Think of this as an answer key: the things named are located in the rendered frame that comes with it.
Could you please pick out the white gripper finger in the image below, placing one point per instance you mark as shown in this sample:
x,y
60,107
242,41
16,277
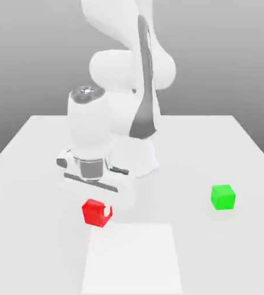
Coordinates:
x,y
107,209

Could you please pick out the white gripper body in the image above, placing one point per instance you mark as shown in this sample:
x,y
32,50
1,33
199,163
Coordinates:
x,y
122,196

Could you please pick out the small red cube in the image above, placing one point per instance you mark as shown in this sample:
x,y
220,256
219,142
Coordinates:
x,y
92,213

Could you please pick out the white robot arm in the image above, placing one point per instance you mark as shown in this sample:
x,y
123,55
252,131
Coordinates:
x,y
122,69

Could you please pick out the small green cube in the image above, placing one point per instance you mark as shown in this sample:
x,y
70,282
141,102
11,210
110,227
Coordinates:
x,y
223,197

